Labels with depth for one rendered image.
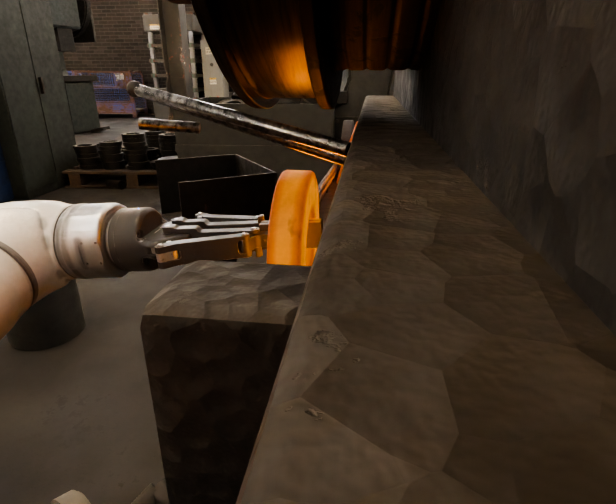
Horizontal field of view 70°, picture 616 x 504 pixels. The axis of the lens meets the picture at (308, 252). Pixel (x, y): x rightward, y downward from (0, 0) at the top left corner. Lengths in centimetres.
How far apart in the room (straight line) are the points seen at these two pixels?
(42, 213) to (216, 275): 35
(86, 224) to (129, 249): 6
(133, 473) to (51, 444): 27
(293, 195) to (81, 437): 112
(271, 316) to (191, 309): 4
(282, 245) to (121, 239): 19
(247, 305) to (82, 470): 114
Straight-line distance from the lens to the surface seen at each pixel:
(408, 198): 16
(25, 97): 413
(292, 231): 42
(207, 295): 25
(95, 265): 55
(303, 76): 37
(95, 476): 132
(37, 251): 56
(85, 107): 841
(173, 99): 38
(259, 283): 26
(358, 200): 15
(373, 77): 334
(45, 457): 142
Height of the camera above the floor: 91
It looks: 22 degrees down
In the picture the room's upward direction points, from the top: straight up
